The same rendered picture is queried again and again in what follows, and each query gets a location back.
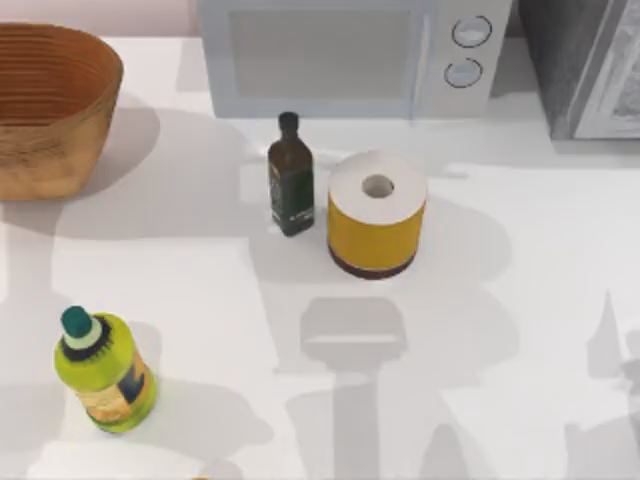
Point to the yellow wrapped paper roll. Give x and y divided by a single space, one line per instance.
375 230

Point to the dark green glass bottle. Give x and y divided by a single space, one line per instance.
291 185

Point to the microwave door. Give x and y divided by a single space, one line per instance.
320 55

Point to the microwave knob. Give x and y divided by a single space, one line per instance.
471 31
463 73

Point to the lime green plastic bottle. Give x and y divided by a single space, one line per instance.
107 375

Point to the pale microwave oven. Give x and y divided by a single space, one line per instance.
465 30

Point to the brown woven basket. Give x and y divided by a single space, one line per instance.
47 125

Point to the grey cabinet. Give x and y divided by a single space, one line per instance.
565 65

